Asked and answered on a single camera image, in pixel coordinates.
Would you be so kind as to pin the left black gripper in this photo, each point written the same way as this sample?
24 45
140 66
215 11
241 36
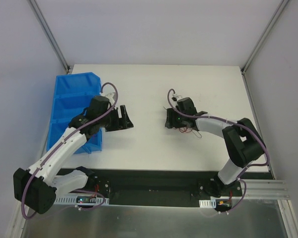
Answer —
117 120

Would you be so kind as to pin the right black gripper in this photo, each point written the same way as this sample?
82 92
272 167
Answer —
171 119

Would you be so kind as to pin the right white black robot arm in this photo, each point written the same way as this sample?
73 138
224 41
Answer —
242 141

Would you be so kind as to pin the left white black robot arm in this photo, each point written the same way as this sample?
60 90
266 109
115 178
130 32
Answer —
38 186

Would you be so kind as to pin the blue plastic compartment bin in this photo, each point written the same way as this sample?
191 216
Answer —
72 93

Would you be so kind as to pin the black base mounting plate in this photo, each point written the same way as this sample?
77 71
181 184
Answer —
153 188

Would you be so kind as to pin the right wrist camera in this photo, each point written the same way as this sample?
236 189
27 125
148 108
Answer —
175 97

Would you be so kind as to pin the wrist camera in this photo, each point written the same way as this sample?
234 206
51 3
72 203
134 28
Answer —
175 97
111 96

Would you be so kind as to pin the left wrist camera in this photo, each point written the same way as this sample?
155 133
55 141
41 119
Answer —
111 96

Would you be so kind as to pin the left white cable duct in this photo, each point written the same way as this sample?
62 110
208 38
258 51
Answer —
81 200

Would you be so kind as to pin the white cable duct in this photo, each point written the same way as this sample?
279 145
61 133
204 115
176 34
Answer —
81 200
211 203

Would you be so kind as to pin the right white cable duct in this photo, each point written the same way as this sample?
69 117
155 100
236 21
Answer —
211 203

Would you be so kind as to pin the aluminium front rail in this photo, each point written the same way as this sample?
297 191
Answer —
258 189

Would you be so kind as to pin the left aluminium corner post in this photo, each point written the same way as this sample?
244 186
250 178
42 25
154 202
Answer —
49 34

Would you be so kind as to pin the aluminium corner post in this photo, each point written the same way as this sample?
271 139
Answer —
49 34
265 34

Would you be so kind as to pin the right aluminium corner post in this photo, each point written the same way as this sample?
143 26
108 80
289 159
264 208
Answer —
265 34

